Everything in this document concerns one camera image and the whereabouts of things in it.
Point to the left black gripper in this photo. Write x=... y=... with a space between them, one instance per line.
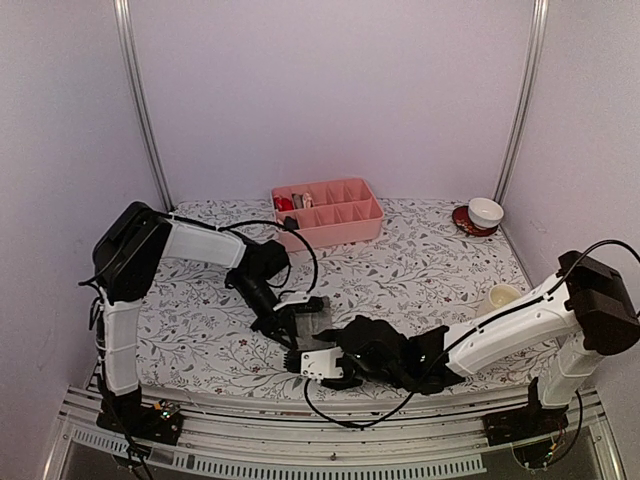
x=271 y=326

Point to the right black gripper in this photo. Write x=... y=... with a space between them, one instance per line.
x=332 y=335

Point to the grey boxer briefs lettered band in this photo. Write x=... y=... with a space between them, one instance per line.
x=311 y=319

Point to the grey underwear cream waistband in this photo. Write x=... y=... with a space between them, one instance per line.
x=302 y=200

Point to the pink divided organizer box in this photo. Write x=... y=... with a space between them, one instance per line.
x=345 y=211

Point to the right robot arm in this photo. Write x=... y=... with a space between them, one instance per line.
x=586 y=299

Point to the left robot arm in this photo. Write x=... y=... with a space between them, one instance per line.
x=126 y=260

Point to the floral table cloth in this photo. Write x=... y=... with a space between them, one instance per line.
x=419 y=273

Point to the dark rolled cloth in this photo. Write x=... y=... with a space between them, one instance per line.
x=290 y=223

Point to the red rolled cloth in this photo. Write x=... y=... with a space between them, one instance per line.
x=283 y=204

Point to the cream ceramic mug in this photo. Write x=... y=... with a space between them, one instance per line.
x=497 y=297

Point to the red patterned saucer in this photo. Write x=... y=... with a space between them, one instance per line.
x=462 y=221

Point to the white small bowl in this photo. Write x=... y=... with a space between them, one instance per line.
x=484 y=213

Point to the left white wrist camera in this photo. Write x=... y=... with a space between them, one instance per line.
x=301 y=302

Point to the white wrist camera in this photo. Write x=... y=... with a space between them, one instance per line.
x=301 y=302
x=317 y=365

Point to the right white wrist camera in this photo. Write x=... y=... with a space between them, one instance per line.
x=317 y=365

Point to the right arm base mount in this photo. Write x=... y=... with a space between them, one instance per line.
x=525 y=422

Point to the left aluminium frame post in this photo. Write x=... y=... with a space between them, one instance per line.
x=126 y=37

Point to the aluminium frame post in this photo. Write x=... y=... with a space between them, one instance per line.
x=526 y=91
x=126 y=37

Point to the right aluminium frame post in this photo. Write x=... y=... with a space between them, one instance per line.
x=526 y=91

